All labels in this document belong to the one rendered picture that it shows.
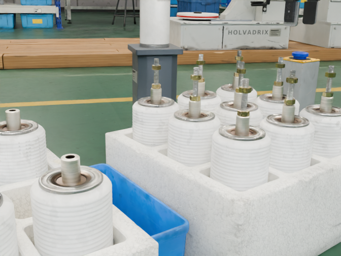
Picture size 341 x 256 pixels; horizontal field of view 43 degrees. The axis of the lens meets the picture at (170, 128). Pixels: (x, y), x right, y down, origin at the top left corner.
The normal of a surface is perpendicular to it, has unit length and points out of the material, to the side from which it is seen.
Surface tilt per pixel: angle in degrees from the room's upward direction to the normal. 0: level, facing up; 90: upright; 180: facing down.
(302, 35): 90
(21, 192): 90
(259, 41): 90
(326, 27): 90
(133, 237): 0
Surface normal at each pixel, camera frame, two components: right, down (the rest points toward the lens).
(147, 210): -0.81, 0.13
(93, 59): 0.27, 0.30
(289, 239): 0.61, 0.25
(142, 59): -0.51, 0.29
